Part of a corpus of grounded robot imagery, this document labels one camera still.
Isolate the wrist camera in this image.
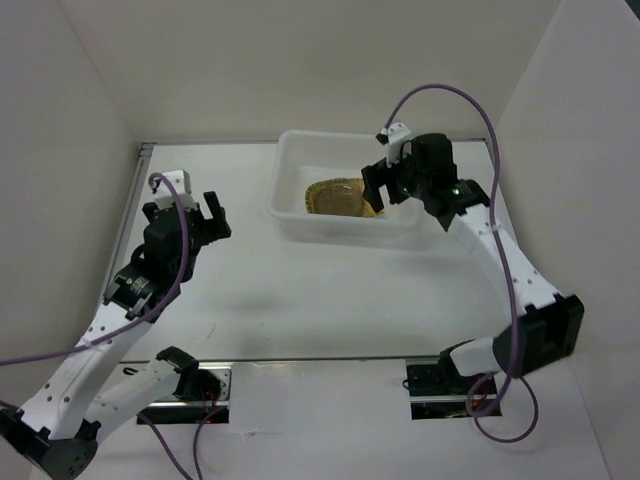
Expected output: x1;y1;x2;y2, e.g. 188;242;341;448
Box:
376;122;413;168
148;169;196;210

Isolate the white plastic bin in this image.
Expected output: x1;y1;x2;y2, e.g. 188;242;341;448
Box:
267;130;423;244

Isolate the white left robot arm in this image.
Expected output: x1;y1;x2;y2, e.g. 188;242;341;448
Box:
1;191;231;479

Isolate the woven bamboo tray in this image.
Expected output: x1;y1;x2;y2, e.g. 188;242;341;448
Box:
302;176;386;219

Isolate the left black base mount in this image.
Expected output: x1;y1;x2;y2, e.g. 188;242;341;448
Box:
142;367;231;425

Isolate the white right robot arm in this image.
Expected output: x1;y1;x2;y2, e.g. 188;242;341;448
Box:
361;123;585;393

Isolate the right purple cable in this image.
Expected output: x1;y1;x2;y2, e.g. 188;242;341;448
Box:
382;84;540;443

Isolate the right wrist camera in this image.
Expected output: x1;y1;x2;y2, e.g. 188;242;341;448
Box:
376;122;413;168

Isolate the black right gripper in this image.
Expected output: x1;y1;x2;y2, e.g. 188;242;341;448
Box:
361;141;429;212

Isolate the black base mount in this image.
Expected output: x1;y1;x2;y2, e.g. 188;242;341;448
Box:
402;358;482;420
142;367;231;425

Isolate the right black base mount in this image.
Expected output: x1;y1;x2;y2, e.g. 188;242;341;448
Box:
402;358;482;420

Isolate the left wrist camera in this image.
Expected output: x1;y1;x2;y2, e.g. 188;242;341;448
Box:
148;169;196;210

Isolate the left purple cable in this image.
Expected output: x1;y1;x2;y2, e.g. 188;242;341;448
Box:
0;172;211;480

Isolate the clear glass plate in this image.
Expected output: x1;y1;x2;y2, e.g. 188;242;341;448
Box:
312;180;371;217

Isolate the purple cable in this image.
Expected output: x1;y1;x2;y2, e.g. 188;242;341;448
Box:
0;172;211;480
382;84;540;443

